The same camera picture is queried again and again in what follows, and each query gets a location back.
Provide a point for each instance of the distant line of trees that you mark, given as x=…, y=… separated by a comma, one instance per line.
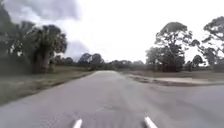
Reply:
x=96, y=61

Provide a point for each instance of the grey asphalt road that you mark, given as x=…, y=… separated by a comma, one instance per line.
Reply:
x=106, y=96

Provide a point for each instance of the large spreading tree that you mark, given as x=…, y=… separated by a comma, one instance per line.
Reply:
x=170, y=50
x=215, y=33

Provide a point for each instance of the robot's own part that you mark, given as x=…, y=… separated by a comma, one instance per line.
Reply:
x=77, y=124
x=150, y=123

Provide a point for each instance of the clump of trees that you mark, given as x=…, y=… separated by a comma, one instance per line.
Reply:
x=43, y=46

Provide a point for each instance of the patchy grass verge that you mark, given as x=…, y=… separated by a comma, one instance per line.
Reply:
x=186, y=74
x=30, y=83

